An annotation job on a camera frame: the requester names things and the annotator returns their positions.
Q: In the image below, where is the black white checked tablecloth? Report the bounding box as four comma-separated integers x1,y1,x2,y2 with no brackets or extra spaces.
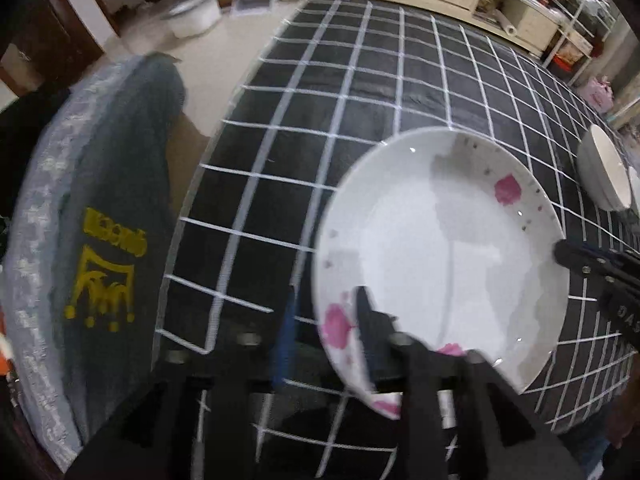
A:
157,0,639,479

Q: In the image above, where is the pink petal white plate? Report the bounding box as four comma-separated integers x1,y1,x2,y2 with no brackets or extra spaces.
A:
311,127,570,419

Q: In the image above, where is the pink shopping bag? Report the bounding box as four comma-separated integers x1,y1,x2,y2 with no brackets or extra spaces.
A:
578,76,614,114

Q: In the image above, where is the white grey bucket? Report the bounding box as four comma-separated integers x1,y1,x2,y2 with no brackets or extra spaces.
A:
162,0,221,39

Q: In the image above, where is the grey dustpan and broom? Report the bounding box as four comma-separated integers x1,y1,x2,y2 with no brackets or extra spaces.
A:
231,0,274,15

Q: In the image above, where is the white metal shelf rack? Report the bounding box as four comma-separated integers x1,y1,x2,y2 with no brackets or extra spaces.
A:
542,0,620,84

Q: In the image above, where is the grey embroidered chair cover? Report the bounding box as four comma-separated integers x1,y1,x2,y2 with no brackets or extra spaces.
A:
2,53,186,470

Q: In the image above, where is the white bowl red pattern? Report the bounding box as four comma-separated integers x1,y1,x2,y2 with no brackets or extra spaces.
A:
628,166,640,217

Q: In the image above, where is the plain white bowl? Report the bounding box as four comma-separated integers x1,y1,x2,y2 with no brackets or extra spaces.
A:
577,124,631,212

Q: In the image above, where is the white paper roll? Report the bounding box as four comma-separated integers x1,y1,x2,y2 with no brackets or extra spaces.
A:
492,9,518,37

